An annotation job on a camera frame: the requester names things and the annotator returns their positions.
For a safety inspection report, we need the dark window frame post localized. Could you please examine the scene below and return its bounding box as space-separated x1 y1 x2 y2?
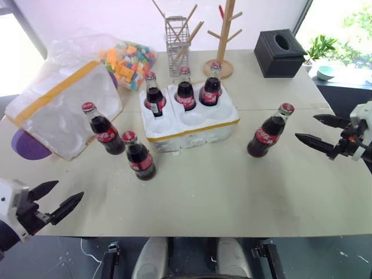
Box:
0 0 48 60
291 0 314 36

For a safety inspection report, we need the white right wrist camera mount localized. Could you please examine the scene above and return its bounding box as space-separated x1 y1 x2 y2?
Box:
349 101 372 162

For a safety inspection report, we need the dark side table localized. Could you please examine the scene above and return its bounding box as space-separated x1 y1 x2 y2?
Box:
307 74 372 119

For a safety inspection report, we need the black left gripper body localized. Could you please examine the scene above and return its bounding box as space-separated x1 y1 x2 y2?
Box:
14 190 56 235

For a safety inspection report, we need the wooden mug tree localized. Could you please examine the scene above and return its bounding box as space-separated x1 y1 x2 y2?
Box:
203 0 244 80

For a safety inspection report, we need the black table leg bracket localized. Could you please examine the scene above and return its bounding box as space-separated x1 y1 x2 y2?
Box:
99 242 121 279
251 238 288 279

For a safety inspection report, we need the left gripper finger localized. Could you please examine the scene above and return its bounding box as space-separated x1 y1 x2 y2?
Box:
51 191 85 226
28 180 59 202

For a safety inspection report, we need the bag of colourful building blocks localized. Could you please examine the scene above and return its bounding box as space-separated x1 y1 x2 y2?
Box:
98 41 159 92

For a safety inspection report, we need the light green bowl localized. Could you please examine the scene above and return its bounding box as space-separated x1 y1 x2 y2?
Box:
316 66 334 81

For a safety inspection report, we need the green potted plant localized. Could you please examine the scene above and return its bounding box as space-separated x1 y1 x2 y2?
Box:
302 34 338 74

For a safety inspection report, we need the wooden chopstick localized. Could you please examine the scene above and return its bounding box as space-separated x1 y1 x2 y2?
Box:
171 3 198 44
151 0 177 37
173 20 205 63

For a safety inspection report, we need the grey rounded shape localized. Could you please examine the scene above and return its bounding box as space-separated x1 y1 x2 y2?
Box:
216 237 254 279
133 237 170 279

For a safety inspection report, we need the glass cola bottle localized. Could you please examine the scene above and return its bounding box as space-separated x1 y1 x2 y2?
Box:
144 70 167 118
81 102 127 156
246 102 295 159
121 131 157 182
198 61 223 107
173 66 198 112

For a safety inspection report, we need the white foam bottle tray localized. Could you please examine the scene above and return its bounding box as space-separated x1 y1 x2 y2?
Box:
138 81 241 153

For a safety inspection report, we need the black tissue box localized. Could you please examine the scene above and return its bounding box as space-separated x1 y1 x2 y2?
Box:
253 28 309 79

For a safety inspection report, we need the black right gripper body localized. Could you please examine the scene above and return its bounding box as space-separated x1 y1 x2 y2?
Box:
328 119 367 160

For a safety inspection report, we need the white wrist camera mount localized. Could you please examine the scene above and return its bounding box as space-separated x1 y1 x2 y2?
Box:
349 101 372 162
0 178 31 244

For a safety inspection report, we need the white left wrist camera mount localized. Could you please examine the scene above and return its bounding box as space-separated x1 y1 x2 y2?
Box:
0 178 31 244

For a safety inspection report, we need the metal wire chopstick holder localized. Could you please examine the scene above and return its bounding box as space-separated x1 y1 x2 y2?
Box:
164 15 191 77

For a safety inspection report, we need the white foam lid yellow tape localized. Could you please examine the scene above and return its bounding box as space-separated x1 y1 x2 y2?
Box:
3 60 124 162

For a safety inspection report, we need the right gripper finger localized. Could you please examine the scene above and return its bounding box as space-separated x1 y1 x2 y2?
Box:
313 113 352 130
294 133 338 158

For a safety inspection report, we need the crumpled clear plastic bag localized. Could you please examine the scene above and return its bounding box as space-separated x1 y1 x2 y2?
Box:
46 27 113 72

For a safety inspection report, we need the white cable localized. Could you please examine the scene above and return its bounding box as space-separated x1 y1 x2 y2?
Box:
80 238 103 266

